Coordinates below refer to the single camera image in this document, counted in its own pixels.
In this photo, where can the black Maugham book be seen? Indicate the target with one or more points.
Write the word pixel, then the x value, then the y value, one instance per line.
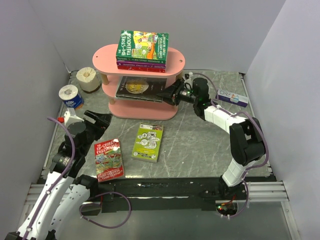
pixel 141 88

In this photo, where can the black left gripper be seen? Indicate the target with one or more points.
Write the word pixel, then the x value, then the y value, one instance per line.
pixel 101 125

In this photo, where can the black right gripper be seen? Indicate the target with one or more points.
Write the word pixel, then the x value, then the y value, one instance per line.
pixel 167 94

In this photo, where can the beige toilet paper roll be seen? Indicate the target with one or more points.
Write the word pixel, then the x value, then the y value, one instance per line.
pixel 88 80

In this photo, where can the green 104-storey treehouse book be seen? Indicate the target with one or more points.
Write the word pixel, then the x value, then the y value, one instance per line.
pixel 141 46

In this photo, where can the lime green treehouse book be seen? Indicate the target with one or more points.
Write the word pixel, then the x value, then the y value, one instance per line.
pixel 147 142

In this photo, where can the red 13-storey treehouse book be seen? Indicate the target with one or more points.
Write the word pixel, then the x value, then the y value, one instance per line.
pixel 108 160

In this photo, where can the purple 117-storey treehouse book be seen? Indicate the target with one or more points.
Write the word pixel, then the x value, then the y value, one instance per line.
pixel 140 64

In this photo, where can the red 156-storey treehouse book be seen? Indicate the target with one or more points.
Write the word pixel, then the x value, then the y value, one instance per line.
pixel 143 69

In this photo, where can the pink three-tier shelf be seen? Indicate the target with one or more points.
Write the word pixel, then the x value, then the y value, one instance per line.
pixel 104 60

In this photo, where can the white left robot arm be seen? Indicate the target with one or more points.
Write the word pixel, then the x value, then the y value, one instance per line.
pixel 64 190

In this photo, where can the purple white small box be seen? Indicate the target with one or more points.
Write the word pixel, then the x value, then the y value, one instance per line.
pixel 232 98

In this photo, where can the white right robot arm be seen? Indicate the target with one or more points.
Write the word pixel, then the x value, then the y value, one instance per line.
pixel 247 141

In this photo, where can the blue wrapped toilet paper roll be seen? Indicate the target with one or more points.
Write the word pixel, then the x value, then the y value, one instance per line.
pixel 71 96

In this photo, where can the grey Great Gatsby book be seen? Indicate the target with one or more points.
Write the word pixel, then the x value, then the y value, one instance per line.
pixel 122 98

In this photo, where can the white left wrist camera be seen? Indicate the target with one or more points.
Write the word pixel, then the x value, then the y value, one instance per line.
pixel 69 117

